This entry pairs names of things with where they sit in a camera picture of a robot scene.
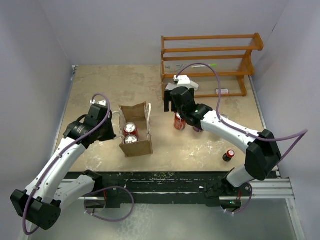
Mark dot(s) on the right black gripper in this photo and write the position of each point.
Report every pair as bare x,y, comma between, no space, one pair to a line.
168,97

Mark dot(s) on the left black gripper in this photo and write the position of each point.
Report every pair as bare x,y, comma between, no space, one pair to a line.
110,135

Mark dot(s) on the red cola can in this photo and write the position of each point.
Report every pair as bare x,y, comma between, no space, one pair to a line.
179,123
130,128

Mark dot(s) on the purple Fanta can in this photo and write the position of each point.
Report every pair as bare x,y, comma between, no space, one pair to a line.
197,129
130,139
224,116

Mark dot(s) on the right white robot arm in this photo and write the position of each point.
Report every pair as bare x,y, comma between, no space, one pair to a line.
261,151

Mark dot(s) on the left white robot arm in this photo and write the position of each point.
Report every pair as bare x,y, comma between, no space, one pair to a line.
43,200

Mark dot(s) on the white and red box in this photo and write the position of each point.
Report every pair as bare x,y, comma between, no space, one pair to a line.
170,87

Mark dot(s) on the white stapler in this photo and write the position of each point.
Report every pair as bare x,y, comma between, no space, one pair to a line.
194,85

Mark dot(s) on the small red label card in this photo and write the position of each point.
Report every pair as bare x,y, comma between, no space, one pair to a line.
223,91

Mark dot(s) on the orange wooden shelf rack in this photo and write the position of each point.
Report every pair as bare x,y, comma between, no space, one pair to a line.
231,53

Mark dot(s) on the dark bottle with red cap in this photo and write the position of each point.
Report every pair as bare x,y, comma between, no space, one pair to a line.
227,157

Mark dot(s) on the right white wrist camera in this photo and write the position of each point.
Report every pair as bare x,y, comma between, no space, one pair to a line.
182,81

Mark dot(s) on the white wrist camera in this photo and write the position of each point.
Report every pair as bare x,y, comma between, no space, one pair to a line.
102,102
182,81

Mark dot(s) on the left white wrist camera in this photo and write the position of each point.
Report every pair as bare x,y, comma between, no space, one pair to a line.
102,102

